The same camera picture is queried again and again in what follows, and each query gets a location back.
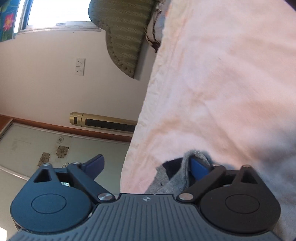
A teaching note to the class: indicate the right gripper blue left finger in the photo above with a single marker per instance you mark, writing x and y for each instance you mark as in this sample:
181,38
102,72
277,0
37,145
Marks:
83,177

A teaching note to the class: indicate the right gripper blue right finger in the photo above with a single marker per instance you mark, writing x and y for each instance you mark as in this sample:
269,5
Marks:
207,177

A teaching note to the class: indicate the grey knit garment navy trim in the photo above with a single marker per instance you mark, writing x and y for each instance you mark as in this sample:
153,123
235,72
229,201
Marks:
174,176

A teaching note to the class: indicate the gold tower air conditioner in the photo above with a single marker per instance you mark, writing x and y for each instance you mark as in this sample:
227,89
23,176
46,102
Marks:
102,122

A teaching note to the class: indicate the frosted glass wardrobe door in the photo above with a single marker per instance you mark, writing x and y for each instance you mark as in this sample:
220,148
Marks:
25,148

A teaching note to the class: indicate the pink bed sheet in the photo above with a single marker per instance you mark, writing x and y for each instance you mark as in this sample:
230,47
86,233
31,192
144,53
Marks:
223,82

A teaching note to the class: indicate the striped patterned pillow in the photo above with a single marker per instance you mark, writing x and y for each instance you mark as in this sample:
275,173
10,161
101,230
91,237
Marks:
156,24

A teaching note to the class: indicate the olive green padded headboard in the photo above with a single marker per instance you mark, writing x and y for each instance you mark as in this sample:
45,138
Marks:
125,23

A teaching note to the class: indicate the bright window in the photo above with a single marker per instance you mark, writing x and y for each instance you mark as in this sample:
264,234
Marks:
53,15

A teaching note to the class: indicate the blue floral curtain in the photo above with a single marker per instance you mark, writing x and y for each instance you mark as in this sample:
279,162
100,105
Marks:
10,15

